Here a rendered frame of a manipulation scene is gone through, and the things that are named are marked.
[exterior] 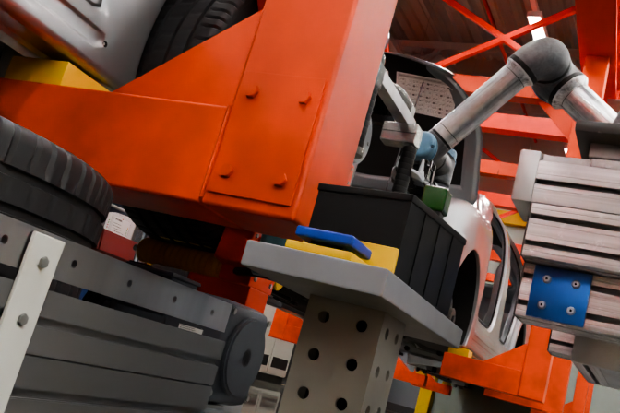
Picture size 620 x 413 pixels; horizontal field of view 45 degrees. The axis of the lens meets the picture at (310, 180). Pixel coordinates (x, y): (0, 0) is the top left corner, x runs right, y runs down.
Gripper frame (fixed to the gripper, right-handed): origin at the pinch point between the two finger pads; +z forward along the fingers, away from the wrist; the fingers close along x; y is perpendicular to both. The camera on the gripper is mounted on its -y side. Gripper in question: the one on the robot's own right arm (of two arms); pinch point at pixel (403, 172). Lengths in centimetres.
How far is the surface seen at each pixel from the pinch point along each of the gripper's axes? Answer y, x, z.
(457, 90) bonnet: 145, -72, -278
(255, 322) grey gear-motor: -45, -5, 44
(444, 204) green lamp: -20, 25, 52
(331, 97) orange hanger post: -11, 10, 70
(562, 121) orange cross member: 164, -13, -356
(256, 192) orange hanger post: -28, 3, 72
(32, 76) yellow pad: -14, -49, 70
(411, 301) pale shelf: -39, 32, 80
